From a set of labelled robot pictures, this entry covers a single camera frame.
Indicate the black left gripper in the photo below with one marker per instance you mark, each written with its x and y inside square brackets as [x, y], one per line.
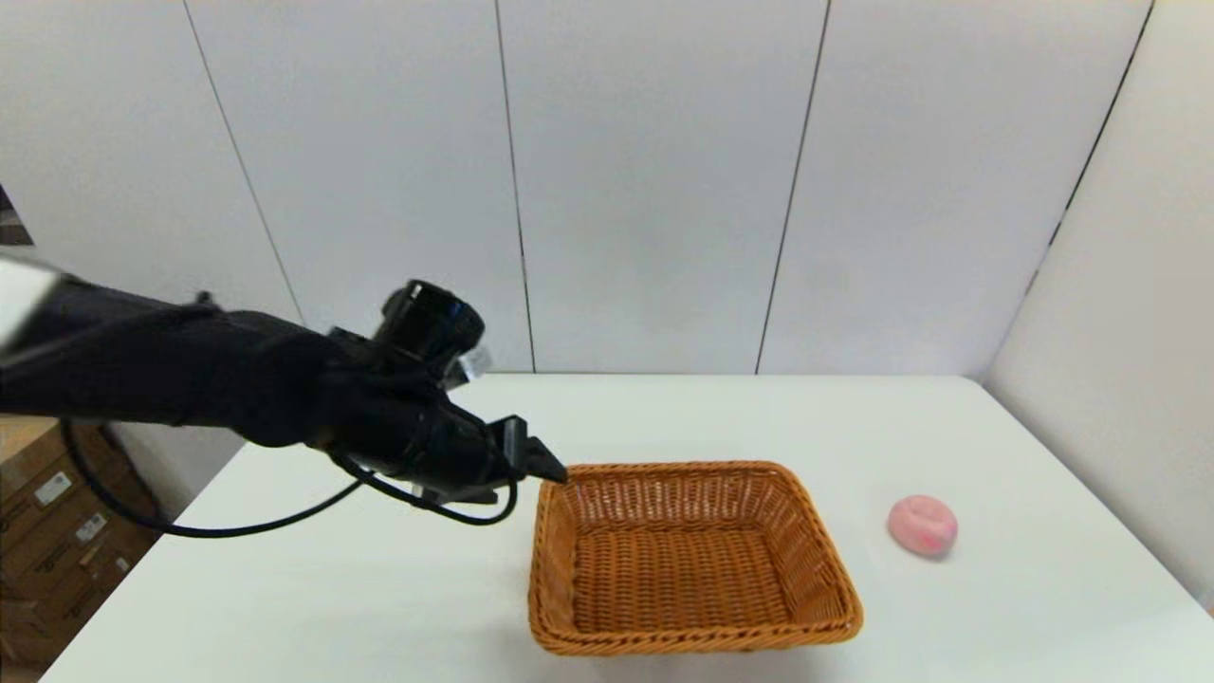
[417, 436]

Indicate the orange woven wicker basket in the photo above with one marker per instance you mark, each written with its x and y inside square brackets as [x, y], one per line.
[683, 569]

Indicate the pink peach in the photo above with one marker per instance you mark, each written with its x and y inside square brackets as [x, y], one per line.
[922, 525]

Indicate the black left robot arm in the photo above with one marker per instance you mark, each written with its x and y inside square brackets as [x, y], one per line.
[190, 379]

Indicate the brown cardboard box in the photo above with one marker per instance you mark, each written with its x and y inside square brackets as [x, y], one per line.
[28, 455]
[43, 617]
[57, 550]

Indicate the small silver wrist camera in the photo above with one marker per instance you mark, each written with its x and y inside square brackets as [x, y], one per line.
[472, 365]

